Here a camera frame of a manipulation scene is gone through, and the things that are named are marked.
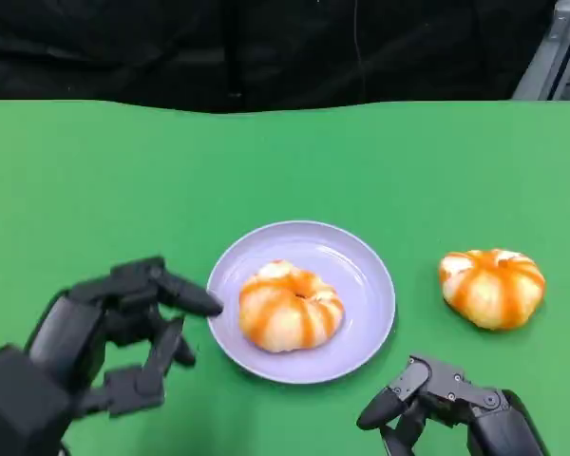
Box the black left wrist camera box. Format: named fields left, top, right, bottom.
left=0, top=345, right=75, bottom=456

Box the green table cloth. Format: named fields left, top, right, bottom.
left=0, top=98, right=570, bottom=456

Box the black backdrop curtain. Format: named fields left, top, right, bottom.
left=0, top=0, right=560, bottom=114

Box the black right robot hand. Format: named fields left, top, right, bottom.
left=356, top=351, right=550, bottom=456

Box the orange and white bread roll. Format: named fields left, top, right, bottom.
left=238, top=259, right=346, bottom=353
left=438, top=248, right=546, bottom=331

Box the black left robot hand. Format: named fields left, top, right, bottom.
left=26, top=256, right=224, bottom=419

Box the grey metal frame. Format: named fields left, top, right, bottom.
left=511, top=0, right=570, bottom=102

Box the lilac plate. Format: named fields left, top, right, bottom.
left=205, top=219, right=396, bottom=385

